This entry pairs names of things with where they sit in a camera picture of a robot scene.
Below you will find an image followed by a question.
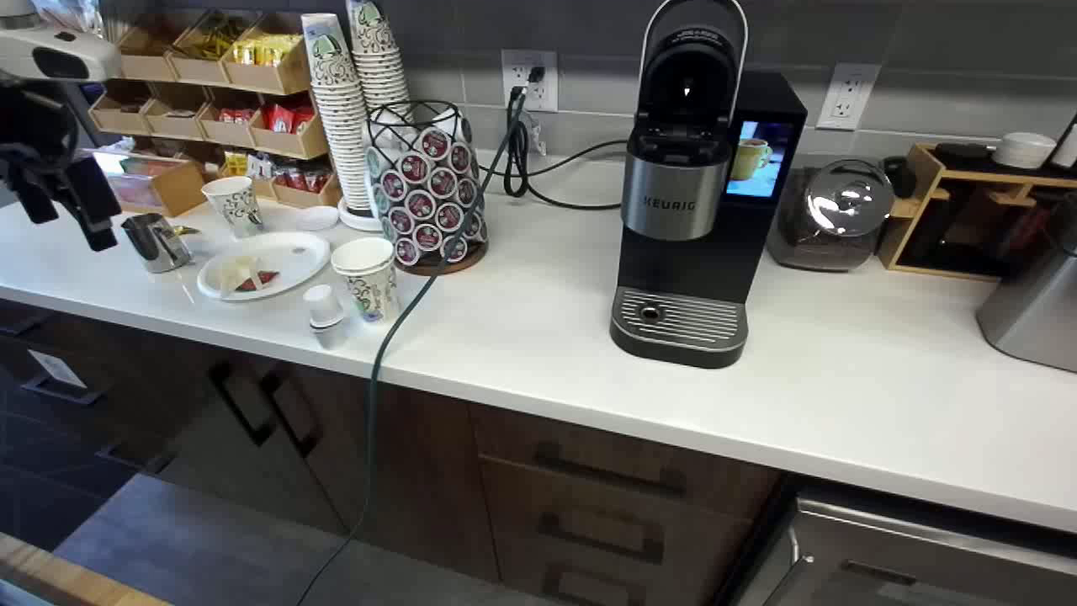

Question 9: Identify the open cardboard box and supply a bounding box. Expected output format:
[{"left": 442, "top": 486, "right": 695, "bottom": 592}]
[{"left": 107, "top": 147, "right": 211, "bottom": 219}]

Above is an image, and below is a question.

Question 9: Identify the small white creamer cup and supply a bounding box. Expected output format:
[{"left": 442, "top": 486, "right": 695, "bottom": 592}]
[
  {"left": 306, "top": 308, "right": 354, "bottom": 352},
  {"left": 301, "top": 279, "right": 341, "bottom": 323}
]

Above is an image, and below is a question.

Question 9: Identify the dark green hanging cable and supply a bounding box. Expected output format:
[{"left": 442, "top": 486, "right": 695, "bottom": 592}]
[{"left": 292, "top": 272, "right": 442, "bottom": 606}]

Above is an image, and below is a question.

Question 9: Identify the wooden condiment packet rack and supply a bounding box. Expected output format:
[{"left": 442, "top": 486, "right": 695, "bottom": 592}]
[{"left": 87, "top": 6, "right": 341, "bottom": 213}]

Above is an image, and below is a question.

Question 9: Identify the white paper plate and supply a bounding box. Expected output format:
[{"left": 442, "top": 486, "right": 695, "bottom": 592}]
[{"left": 191, "top": 228, "right": 336, "bottom": 306}]

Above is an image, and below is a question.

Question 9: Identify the wire coffee pod carousel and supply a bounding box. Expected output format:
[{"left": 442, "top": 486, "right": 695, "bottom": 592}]
[{"left": 362, "top": 97, "right": 490, "bottom": 279}]

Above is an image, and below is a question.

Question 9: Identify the stainless steel appliance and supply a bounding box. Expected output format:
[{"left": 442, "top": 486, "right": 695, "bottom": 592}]
[{"left": 974, "top": 197, "right": 1077, "bottom": 377}]

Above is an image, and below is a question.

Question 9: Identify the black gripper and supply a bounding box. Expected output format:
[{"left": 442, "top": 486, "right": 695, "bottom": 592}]
[{"left": 0, "top": 75, "right": 123, "bottom": 252}]

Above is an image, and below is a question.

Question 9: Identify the black Keurig coffee machine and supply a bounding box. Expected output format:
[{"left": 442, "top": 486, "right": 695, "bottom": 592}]
[{"left": 606, "top": 0, "right": 811, "bottom": 372}]

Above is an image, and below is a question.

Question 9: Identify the patterned white paper cup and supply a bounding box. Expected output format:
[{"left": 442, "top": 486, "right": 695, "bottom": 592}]
[
  {"left": 329, "top": 232, "right": 405, "bottom": 325},
  {"left": 202, "top": 171, "right": 270, "bottom": 243}
]

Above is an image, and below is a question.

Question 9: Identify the black power cord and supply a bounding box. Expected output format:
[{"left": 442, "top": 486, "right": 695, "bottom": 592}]
[{"left": 499, "top": 85, "right": 634, "bottom": 215}]

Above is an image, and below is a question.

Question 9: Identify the stainless steel dishwasher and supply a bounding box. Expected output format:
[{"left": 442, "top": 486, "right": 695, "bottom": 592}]
[{"left": 731, "top": 489, "right": 1077, "bottom": 606}]

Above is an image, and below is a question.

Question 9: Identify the red ketchup packet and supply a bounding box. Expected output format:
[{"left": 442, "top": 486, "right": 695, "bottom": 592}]
[{"left": 232, "top": 266, "right": 282, "bottom": 295}]

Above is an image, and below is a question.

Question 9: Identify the tall paper cup stack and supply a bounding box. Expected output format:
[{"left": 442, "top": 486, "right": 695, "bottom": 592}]
[
  {"left": 342, "top": 0, "right": 413, "bottom": 119},
  {"left": 296, "top": 9, "right": 378, "bottom": 219}
]

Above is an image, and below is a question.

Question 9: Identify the light wooden board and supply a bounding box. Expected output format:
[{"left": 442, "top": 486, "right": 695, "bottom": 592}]
[{"left": 0, "top": 527, "right": 176, "bottom": 606}]

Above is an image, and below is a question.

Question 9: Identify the wooden countertop organizer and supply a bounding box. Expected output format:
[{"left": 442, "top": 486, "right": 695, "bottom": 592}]
[{"left": 875, "top": 137, "right": 1077, "bottom": 279}]

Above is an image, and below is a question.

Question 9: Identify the white round lid stack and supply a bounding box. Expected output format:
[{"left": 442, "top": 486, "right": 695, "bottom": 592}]
[{"left": 988, "top": 127, "right": 1059, "bottom": 175}]

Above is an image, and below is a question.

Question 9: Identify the brown wooden base cabinet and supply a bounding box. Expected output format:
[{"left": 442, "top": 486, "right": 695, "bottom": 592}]
[{"left": 0, "top": 292, "right": 787, "bottom": 606}]

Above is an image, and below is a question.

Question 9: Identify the white wall outlet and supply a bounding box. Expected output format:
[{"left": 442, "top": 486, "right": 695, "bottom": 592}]
[
  {"left": 814, "top": 59, "right": 884, "bottom": 136},
  {"left": 499, "top": 46, "right": 563, "bottom": 113}
]

